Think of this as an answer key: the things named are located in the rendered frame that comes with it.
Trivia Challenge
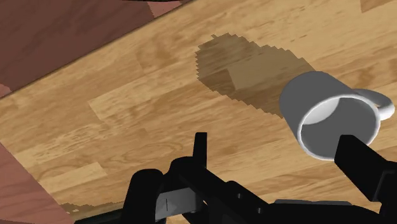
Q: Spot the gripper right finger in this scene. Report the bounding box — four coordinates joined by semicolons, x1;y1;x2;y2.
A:
333;134;397;224

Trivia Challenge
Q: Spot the white mug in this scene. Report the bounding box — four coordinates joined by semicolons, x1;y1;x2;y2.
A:
279;71;396;162

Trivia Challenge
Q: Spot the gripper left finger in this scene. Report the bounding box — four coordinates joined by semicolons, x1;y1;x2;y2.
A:
122;132;270;224

